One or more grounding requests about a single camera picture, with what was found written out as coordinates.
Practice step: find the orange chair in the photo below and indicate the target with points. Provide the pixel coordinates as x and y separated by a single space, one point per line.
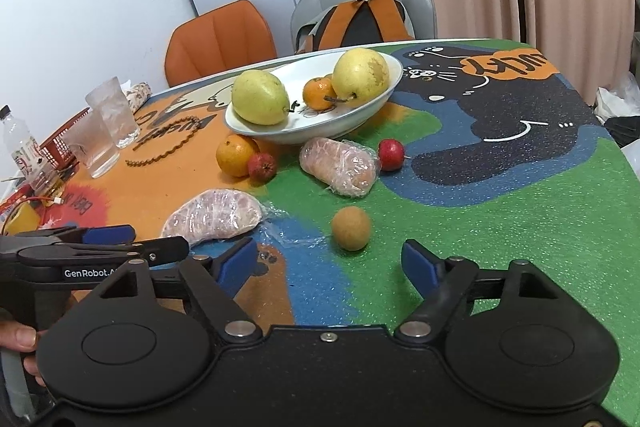
220 42

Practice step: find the white plate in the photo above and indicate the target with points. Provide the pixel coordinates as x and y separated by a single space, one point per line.
350 117

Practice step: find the round orange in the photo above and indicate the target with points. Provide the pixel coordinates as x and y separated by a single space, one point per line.
234 156

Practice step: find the red plastic basket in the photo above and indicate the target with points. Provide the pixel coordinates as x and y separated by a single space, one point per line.
55 147

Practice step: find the clear plastic bottle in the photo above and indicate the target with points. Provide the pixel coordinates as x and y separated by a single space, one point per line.
27 157

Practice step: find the orange and black backpack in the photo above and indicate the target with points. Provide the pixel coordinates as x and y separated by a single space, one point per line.
360 24

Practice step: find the small tangerine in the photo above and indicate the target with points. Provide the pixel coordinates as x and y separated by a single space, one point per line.
317 93

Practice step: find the yellow-green pear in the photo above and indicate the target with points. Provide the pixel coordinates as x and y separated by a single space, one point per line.
257 99

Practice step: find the small smooth red fruit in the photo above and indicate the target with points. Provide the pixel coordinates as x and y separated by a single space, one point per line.
391 154

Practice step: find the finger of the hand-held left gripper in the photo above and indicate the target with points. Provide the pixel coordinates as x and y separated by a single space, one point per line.
112 234
170 249

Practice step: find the yellow flat item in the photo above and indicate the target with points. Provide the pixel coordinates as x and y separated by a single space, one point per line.
22 221

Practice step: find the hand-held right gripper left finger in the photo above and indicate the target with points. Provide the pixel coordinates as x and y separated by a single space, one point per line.
237 264

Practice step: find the person's left hand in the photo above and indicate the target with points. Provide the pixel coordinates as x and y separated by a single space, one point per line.
20 337

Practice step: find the plastic-wrapped bun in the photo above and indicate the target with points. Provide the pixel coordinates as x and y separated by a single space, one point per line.
335 167

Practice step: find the printed tissue pack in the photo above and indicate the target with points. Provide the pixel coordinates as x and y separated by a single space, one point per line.
137 96

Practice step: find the tall clear glass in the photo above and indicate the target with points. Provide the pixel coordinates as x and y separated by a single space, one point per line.
115 112

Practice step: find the brown round longan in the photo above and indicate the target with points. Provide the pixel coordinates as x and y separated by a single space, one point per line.
351 228

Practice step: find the small white plastic bag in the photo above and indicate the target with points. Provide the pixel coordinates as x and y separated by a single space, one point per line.
620 97

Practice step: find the black bag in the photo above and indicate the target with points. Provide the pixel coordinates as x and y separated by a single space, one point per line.
627 132

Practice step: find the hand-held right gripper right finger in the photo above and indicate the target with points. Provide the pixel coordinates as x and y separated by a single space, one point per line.
420 264

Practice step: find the short clear glass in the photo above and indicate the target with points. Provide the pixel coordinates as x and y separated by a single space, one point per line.
92 147

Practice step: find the yellow pear with brown patch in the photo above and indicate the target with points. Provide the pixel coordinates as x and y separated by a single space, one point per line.
357 74

